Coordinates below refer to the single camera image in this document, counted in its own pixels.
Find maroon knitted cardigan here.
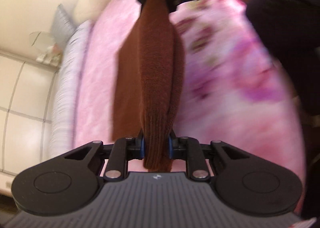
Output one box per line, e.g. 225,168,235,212
112,0,185,172

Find pink rose bed blanket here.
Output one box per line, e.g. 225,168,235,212
73,0,305,181

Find cream quilted headboard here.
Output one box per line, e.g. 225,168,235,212
72,0,111,25

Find striped lilac rolled duvet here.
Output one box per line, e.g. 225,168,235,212
48,20,93,159

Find person's black trousers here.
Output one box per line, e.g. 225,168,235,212
246,0,319,219

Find grey checked pillow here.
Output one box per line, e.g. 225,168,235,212
50,4,76,50

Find white wardrobe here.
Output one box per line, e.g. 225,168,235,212
1,53,57,196

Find oval vanity mirror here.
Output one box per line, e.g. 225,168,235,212
29,31,55,52

